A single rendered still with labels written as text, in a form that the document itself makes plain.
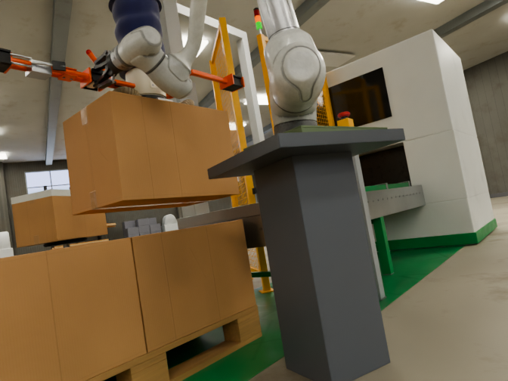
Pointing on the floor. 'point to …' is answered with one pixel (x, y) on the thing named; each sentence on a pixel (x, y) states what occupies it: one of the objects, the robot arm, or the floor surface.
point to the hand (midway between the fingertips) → (93, 79)
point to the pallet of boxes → (143, 226)
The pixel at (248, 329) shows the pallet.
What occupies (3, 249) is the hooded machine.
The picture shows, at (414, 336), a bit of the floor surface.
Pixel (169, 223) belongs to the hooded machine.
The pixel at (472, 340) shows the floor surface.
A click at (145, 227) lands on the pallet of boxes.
